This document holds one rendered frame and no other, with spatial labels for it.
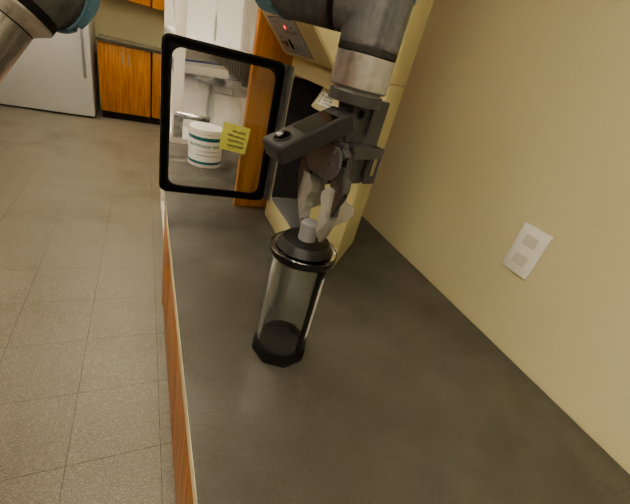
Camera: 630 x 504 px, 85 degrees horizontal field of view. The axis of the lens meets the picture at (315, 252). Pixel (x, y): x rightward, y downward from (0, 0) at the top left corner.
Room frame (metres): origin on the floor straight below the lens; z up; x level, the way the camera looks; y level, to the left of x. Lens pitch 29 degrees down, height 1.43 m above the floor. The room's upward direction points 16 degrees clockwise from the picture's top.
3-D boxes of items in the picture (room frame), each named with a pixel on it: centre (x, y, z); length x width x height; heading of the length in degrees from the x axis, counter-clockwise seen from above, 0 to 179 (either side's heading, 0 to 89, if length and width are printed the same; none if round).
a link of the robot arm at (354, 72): (0.50, 0.01, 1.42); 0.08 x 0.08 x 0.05
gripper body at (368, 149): (0.51, 0.00, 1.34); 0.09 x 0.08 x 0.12; 135
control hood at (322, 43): (0.88, 0.17, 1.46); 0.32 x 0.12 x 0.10; 30
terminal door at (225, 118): (0.97, 0.34, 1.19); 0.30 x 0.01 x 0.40; 115
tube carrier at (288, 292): (0.49, 0.02, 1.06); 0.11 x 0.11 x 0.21
